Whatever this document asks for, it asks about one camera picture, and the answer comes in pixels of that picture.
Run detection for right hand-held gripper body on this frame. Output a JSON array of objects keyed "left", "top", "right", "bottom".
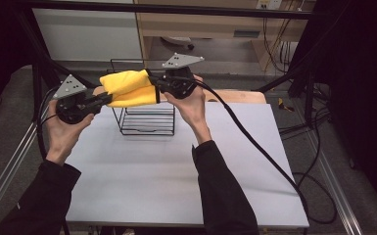
[{"left": 161, "top": 52, "right": 206, "bottom": 100}]

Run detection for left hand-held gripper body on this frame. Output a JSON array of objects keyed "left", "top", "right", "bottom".
[{"left": 52, "top": 73, "right": 96, "bottom": 125}]

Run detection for yellow cloth with black trim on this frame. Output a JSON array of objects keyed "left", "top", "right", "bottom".
[{"left": 98, "top": 69, "right": 162, "bottom": 109}]

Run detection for black wire rack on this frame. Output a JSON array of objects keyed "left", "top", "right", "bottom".
[{"left": 106, "top": 58, "right": 176, "bottom": 137}]

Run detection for person's right hand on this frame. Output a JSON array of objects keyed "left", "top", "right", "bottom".
[{"left": 163, "top": 74, "right": 213, "bottom": 146}]

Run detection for person's left hand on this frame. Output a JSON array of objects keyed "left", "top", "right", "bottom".
[{"left": 45, "top": 99, "right": 96, "bottom": 166}]

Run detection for office chair wheel base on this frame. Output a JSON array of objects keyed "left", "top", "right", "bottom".
[{"left": 160, "top": 35, "right": 196, "bottom": 51}]

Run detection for white cabinet panel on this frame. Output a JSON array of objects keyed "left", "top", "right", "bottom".
[{"left": 31, "top": 7, "right": 143, "bottom": 63}]

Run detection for wooden table board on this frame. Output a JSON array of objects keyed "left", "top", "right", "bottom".
[{"left": 91, "top": 85, "right": 268, "bottom": 105}]

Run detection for light wooden desk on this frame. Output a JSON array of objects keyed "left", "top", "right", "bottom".
[{"left": 132, "top": 0, "right": 317, "bottom": 71}]

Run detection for white table cover sheet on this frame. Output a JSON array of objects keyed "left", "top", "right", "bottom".
[{"left": 63, "top": 101, "right": 310, "bottom": 229}]

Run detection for black metal frame struts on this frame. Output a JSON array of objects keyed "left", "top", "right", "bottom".
[
  {"left": 15, "top": 9, "right": 96, "bottom": 122},
  {"left": 257, "top": 63, "right": 318, "bottom": 129}
]

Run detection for left hand-held gripper black cable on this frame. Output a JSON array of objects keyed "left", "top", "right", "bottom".
[{"left": 35, "top": 85, "right": 61, "bottom": 162}]

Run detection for hand-held gripper black cable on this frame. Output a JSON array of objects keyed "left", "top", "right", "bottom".
[
  {"left": 35, "top": 85, "right": 61, "bottom": 162},
  {"left": 188, "top": 75, "right": 338, "bottom": 227}
]

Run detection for black horizontal frame bar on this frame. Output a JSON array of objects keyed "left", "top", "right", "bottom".
[{"left": 22, "top": 0, "right": 315, "bottom": 21}]

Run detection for aluminium floor rail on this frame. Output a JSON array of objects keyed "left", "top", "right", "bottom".
[
  {"left": 0, "top": 92, "right": 59, "bottom": 227},
  {"left": 293, "top": 97, "right": 364, "bottom": 235}
]

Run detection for right hand-held gripper black cable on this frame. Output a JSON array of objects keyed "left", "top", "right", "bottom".
[{"left": 188, "top": 75, "right": 338, "bottom": 227}]

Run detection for hanging cables under desk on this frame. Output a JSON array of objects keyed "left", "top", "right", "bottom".
[{"left": 261, "top": 15, "right": 296, "bottom": 74}]

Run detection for white wall socket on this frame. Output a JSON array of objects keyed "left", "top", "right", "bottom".
[{"left": 256, "top": 0, "right": 283, "bottom": 11}]

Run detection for black floor cable bundle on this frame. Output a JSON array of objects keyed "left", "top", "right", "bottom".
[{"left": 278, "top": 81, "right": 333, "bottom": 184}]

